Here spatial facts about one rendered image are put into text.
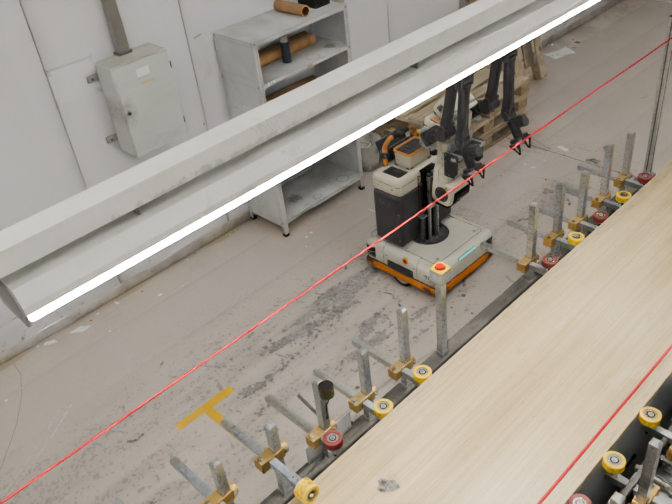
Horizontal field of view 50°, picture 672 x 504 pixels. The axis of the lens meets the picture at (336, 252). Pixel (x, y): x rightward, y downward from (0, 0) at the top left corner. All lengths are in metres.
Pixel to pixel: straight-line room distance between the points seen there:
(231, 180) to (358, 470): 1.51
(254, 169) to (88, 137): 3.33
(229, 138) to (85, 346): 3.66
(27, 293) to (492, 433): 1.96
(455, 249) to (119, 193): 3.59
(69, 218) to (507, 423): 2.00
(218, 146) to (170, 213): 0.18
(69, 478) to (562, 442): 2.67
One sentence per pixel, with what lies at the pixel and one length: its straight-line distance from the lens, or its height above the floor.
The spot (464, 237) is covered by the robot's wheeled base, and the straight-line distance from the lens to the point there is 4.97.
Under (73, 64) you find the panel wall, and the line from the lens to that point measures 4.78.
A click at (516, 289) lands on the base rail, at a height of 0.70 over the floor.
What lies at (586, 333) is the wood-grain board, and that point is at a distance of 3.37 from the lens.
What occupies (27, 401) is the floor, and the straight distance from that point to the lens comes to 4.93.
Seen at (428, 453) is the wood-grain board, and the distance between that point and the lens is 2.86.
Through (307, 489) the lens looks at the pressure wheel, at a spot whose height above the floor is 0.98.
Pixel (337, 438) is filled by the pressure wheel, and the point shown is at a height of 0.91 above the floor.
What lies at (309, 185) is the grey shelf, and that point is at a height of 0.14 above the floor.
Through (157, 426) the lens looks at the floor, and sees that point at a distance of 4.42.
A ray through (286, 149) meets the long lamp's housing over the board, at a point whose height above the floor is 2.37.
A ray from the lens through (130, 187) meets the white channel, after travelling 1.50.
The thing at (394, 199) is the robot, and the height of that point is 0.67.
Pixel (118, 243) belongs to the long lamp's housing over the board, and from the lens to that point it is 1.51.
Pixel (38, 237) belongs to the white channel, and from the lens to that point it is 1.44.
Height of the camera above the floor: 3.15
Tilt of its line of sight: 36 degrees down
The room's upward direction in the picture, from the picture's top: 7 degrees counter-clockwise
